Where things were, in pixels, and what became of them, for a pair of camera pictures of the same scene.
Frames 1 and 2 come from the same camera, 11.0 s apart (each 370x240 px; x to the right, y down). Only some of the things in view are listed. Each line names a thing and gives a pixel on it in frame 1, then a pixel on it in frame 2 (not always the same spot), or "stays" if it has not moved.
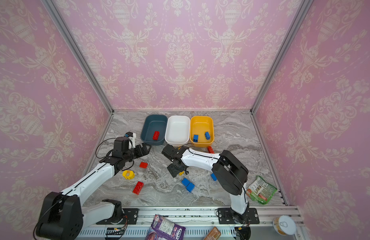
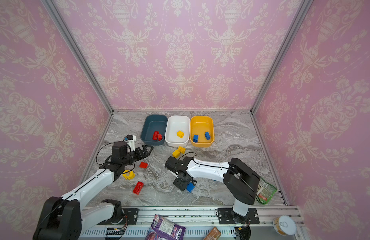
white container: x=177 y=130 stays
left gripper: x=145 y=151 stays
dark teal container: x=153 y=130 stays
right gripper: x=175 y=165 -> x=172 y=163
